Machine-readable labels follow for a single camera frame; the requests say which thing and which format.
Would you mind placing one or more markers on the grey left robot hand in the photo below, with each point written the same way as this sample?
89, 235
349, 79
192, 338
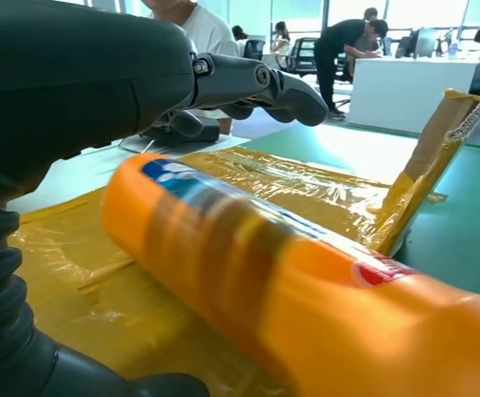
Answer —
66, 77

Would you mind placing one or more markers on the orange bottle with clear cap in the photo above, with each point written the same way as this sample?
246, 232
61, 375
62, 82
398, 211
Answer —
306, 307

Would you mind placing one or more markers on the white table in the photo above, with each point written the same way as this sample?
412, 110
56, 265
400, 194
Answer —
79, 172

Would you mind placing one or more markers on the yellow taped cardboard sheet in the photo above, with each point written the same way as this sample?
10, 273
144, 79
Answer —
70, 274

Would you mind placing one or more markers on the black office chair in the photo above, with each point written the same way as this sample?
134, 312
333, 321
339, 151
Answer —
301, 55
253, 49

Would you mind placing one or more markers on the green table mat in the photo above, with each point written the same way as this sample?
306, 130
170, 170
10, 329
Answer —
463, 219

